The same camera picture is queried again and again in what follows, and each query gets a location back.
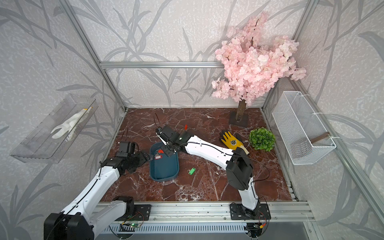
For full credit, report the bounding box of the left circuit board with wires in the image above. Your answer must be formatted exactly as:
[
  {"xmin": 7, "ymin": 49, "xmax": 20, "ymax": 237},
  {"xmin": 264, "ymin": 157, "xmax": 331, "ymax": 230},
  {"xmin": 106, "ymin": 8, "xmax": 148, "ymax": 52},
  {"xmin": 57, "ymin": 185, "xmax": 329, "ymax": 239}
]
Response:
[{"xmin": 119, "ymin": 223, "xmax": 142, "ymax": 233}]

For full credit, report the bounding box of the clear acrylic wall shelf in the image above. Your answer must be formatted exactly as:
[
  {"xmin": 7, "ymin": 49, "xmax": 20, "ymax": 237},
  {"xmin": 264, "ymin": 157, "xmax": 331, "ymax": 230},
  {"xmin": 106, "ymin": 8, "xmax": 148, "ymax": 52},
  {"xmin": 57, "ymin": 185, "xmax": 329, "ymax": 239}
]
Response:
[{"xmin": 10, "ymin": 94, "xmax": 99, "ymax": 164}]

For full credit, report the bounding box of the green artificial plant ball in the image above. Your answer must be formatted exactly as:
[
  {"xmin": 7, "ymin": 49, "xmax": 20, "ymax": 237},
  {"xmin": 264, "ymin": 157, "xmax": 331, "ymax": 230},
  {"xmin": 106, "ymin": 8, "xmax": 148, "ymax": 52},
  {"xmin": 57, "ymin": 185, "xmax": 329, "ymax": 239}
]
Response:
[{"xmin": 249, "ymin": 128, "xmax": 276, "ymax": 152}]

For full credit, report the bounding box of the white glove on shelf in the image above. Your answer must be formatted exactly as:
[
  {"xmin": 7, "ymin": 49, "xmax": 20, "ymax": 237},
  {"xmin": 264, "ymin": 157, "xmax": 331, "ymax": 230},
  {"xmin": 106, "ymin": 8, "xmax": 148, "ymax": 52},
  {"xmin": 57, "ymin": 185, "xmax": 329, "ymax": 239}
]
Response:
[{"xmin": 51, "ymin": 107, "xmax": 92, "ymax": 142}]

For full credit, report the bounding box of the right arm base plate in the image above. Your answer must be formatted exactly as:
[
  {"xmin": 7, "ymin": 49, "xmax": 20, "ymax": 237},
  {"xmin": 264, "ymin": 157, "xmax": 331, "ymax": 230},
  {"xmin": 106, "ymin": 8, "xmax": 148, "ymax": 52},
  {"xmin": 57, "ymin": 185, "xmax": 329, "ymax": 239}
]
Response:
[{"xmin": 230, "ymin": 203, "xmax": 271, "ymax": 221}]

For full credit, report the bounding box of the green key tag with key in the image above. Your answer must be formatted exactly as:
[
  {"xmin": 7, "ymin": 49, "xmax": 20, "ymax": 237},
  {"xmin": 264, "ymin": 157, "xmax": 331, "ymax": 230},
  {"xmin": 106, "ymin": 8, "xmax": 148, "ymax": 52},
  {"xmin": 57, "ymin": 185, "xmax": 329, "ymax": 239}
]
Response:
[{"xmin": 189, "ymin": 168, "xmax": 196, "ymax": 175}]

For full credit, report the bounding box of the brush with wooden handle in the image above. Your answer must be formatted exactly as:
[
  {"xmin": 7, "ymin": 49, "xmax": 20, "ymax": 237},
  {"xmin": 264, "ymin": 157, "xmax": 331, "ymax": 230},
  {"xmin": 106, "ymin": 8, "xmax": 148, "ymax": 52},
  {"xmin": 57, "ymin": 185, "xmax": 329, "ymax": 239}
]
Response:
[{"xmin": 291, "ymin": 132, "xmax": 330, "ymax": 159}]

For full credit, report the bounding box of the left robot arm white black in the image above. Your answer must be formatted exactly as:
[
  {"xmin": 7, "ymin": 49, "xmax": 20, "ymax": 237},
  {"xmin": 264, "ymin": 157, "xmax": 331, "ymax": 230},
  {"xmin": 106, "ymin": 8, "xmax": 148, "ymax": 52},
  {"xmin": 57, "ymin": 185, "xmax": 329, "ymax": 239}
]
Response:
[{"xmin": 44, "ymin": 142, "xmax": 151, "ymax": 240}]

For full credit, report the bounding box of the white wire mesh basket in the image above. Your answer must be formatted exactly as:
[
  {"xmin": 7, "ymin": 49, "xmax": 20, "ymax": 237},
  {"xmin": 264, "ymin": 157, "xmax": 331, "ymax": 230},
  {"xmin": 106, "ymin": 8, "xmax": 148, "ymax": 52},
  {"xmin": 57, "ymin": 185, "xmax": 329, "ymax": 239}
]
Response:
[{"xmin": 272, "ymin": 91, "xmax": 337, "ymax": 166}]

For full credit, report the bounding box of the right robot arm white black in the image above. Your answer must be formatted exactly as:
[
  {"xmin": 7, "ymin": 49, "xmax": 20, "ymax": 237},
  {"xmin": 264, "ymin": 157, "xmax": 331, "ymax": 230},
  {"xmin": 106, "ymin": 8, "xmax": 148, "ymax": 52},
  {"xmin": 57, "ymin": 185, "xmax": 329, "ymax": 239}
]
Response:
[{"xmin": 156, "ymin": 126, "xmax": 271, "ymax": 221}]

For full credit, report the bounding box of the teal plastic storage box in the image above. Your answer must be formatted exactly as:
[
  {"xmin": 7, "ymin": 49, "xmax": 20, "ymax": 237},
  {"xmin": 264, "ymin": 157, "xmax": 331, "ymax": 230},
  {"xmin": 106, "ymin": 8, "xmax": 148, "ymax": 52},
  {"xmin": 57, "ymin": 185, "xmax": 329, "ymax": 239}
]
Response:
[{"xmin": 150, "ymin": 143, "xmax": 180, "ymax": 182}]

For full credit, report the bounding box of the yellow black work glove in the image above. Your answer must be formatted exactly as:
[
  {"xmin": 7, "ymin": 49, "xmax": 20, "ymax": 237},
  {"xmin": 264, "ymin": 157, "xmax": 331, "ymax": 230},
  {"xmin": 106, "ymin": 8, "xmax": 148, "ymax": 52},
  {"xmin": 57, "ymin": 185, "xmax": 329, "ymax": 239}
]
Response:
[{"xmin": 221, "ymin": 131, "xmax": 249, "ymax": 155}]

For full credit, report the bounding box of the aluminium front rail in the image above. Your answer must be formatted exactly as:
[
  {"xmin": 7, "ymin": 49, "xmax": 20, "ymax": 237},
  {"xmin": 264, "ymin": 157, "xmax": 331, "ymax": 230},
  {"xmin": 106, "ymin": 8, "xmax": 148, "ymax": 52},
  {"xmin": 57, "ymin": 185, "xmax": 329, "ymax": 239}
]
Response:
[{"xmin": 136, "ymin": 201, "xmax": 315, "ymax": 224}]

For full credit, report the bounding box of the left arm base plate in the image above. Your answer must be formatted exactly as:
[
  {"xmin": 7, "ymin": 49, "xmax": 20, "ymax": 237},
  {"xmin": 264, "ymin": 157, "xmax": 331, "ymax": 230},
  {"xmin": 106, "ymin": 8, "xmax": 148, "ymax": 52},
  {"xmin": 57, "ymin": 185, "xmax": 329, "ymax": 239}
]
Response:
[{"xmin": 126, "ymin": 204, "xmax": 152, "ymax": 222}]

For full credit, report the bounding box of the pink blossom artificial tree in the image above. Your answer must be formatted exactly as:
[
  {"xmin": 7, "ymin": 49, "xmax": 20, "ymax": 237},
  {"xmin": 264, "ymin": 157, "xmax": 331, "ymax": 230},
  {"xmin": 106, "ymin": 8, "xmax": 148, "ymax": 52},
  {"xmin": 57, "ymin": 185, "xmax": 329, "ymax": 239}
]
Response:
[{"xmin": 212, "ymin": 12, "xmax": 307, "ymax": 127}]

